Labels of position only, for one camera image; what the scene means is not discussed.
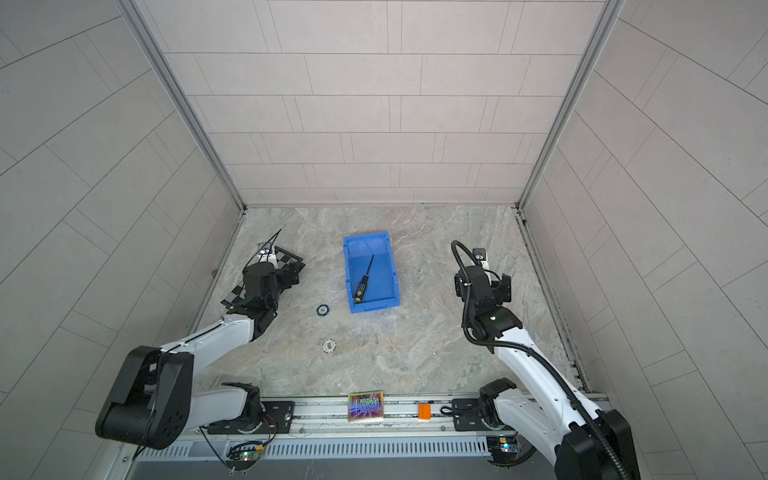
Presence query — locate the black yellow screwdriver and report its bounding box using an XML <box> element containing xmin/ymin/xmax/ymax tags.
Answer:
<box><xmin>353</xmin><ymin>255</ymin><xmax>375</xmax><ymax>304</ymax></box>

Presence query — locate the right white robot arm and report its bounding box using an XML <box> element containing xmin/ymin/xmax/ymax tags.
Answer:
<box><xmin>454</xmin><ymin>266</ymin><xmax>640</xmax><ymax>479</ymax></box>

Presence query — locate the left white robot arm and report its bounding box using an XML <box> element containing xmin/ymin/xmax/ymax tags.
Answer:
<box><xmin>95</xmin><ymin>255</ymin><xmax>305</xmax><ymax>450</ymax></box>

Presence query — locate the blue plastic bin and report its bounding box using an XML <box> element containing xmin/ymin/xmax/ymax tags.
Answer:
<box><xmin>343</xmin><ymin>232</ymin><xmax>400</xmax><ymax>314</ymax></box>

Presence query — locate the small white gear piece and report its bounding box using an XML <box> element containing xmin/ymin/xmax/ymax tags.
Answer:
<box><xmin>322</xmin><ymin>339</ymin><xmax>336</xmax><ymax>353</ymax></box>

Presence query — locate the small orange block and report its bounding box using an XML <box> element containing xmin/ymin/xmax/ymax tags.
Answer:
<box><xmin>417</xmin><ymin>403</ymin><xmax>432</xmax><ymax>421</ymax></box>

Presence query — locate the colourful square box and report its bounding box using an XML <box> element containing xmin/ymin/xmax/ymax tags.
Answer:
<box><xmin>347</xmin><ymin>391</ymin><xmax>384</xmax><ymax>423</ymax></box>

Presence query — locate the left green circuit board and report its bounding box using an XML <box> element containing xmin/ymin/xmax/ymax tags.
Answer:
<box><xmin>227</xmin><ymin>441</ymin><xmax>265</xmax><ymax>471</ymax></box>

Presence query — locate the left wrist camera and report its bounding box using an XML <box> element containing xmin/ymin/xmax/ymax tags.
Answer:
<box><xmin>256</xmin><ymin>246</ymin><xmax>277</xmax><ymax>266</ymax></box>

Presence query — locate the black corrugated cable hose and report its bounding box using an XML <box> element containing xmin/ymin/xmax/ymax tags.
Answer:
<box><xmin>450</xmin><ymin>240</ymin><xmax>631</xmax><ymax>480</ymax></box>

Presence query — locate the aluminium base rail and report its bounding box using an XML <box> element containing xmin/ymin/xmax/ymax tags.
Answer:
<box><xmin>195</xmin><ymin>390</ymin><xmax>581</xmax><ymax>462</ymax></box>

